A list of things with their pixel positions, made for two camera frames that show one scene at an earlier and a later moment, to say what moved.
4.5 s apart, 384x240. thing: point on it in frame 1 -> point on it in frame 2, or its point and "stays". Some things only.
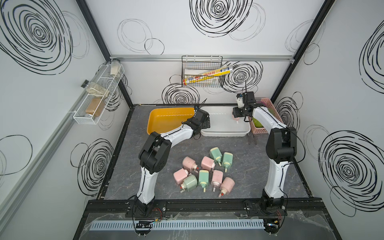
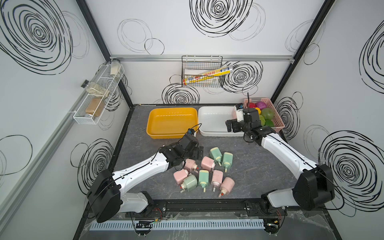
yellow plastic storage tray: [161, 120] stays
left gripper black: [205, 123] -> [195, 155]
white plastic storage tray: [222, 123] stays
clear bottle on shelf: [95, 89] stays
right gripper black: [236, 113] -> [234, 124]
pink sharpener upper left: [189, 164] stays
